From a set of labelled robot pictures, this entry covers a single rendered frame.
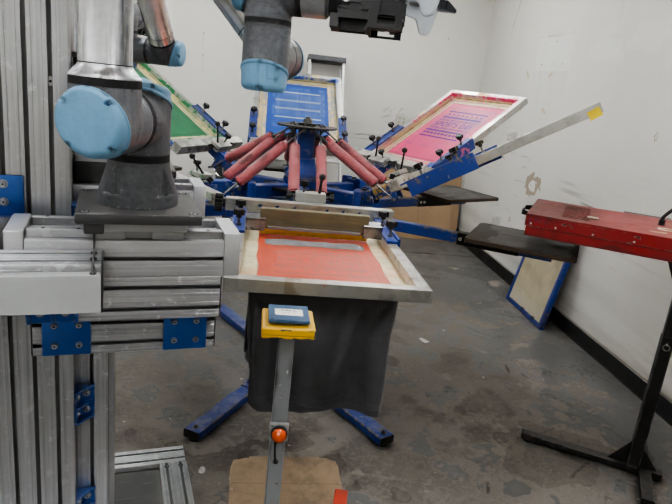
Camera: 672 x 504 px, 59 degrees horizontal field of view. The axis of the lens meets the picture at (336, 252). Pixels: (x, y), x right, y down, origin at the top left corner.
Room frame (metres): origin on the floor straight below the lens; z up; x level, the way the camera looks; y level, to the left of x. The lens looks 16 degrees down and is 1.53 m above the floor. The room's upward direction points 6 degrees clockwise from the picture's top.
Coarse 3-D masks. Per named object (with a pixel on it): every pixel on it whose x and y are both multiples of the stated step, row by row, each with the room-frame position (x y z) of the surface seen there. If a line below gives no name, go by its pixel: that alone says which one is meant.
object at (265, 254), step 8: (264, 240) 2.07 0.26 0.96; (304, 240) 2.13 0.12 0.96; (312, 240) 2.15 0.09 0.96; (264, 248) 1.97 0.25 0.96; (272, 248) 1.98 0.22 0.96; (256, 256) 1.87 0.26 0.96; (264, 256) 1.88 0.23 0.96; (272, 256) 1.89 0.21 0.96; (264, 264) 1.79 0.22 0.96; (272, 264) 1.80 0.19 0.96; (264, 272) 1.71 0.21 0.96; (272, 272) 1.72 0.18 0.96
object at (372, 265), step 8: (320, 240) 2.16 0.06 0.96; (328, 240) 2.17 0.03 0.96; (336, 240) 2.18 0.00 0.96; (344, 240) 2.20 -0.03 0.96; (352, 240) 2.21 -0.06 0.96; (320, 248) 2.05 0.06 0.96; (328, 248) 2.06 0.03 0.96; (368, 248) 2.12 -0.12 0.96; (360, 256) 2.00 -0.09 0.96; (368, 256) 2.01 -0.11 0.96; (368, 264) 1.92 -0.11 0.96; (376, 264) 1.93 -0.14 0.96; (368, 272) 1.83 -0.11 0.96; (376, 272) 1.84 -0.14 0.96; (336, 280) 1.71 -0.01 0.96; (344, 280) 1.72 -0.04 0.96; (352, 280) 1.73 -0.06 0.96; (360, 280) 1.74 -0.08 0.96; (368, 280) 1.75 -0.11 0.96; (376, 280) 1.75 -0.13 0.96; (384, 280) 1.76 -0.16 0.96
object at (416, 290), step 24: (384, 240) 2.13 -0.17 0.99; (240, 264) 1.74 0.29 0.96; (408, 264) 1.85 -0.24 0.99; (240, 288) 1.53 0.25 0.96; (264, 288) 1.54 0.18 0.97; (288, 288) 1.55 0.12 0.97; (312, 288) 1.56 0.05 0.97; (336, 288) 1.57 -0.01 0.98; (360, 288) 1.58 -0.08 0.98; (384, 288) 1.59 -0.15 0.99; (408, 288) 1.61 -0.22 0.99
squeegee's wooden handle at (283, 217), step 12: (264, 216) 2.14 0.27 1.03; (276, 216) 2.14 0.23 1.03; (288, 216) 2.15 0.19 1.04; (300, 216) 2.15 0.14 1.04; (312, 216) 2.16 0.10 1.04; (324, 216) 2.17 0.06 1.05; (336, 216) 2.17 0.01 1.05; (348, 216) 2.18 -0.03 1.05; (360, 216) 2.19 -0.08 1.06; (312, 228) 2.16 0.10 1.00; (324, 228) 2.17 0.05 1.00; (336, 228) 2.17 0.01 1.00; (348, 228) 2.18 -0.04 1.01; (360, 228) 2.19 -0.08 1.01
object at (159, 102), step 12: (144, 84) 1.11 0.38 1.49; (156, 84) 1.12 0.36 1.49; (144, 96) 1.09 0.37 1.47; (156, 96) 1.12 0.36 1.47; (168, 96) 1.15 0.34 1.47; (156, 108) 1.11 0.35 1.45; (168, 108) 1.15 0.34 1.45; (156, 120) 1.09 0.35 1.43; (168, 120) 1.15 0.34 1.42; (156, 132) 1.10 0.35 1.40; (168, 132) 1.15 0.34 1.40; (156, 144) 1.12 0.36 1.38; (168, 144) 1.15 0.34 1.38; (156, 156) 1.12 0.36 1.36
